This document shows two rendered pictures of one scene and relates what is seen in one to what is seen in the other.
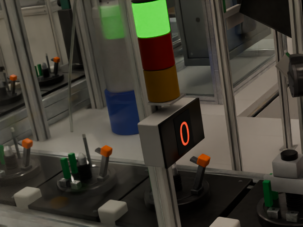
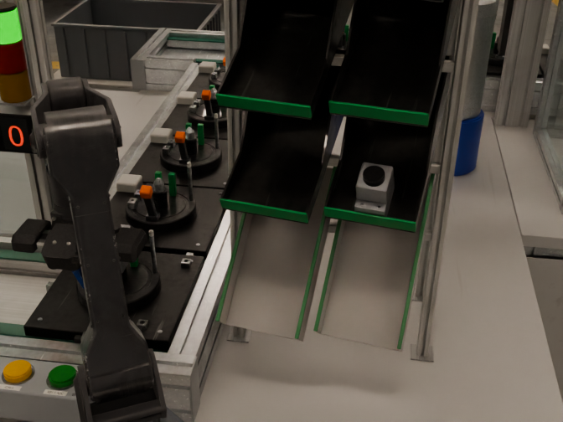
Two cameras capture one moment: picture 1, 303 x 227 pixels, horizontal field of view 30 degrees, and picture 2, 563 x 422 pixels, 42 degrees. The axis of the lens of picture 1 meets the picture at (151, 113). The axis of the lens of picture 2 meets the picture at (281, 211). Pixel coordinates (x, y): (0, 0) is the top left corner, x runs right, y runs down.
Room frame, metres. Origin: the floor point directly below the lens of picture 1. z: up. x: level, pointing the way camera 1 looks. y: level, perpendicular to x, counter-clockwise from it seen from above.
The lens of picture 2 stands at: (0.68, -1.27, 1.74)
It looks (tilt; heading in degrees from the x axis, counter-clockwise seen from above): 31 degrees down; 62
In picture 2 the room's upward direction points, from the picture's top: 1 degrees clockwise
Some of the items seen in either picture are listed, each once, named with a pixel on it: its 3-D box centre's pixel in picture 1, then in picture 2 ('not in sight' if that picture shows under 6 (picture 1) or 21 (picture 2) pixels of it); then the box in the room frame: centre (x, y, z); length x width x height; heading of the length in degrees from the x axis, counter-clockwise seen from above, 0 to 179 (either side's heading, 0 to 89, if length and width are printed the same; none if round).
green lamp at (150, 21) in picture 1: (151, 17); (2, 24); (0.83, -0.02, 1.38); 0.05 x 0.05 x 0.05
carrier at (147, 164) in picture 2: not in sight; (190, 142); (1.21, 0.18, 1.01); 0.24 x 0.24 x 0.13; 54
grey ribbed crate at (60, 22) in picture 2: not in sight; (142, 39); (1.61, 1.80, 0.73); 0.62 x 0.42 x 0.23; 144
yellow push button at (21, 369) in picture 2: not in sight; (18, 373); (0.72, -0.36, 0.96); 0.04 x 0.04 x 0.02
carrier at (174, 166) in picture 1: (173, 179); (159, 195); (1.07, -0.02, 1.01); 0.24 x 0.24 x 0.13; 54
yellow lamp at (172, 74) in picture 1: (161, 82); (13, 84); (0.83, -0.02, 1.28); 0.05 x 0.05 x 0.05
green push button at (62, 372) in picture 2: not in sight; (63, 378); (0.78, -0.40, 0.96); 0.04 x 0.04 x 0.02
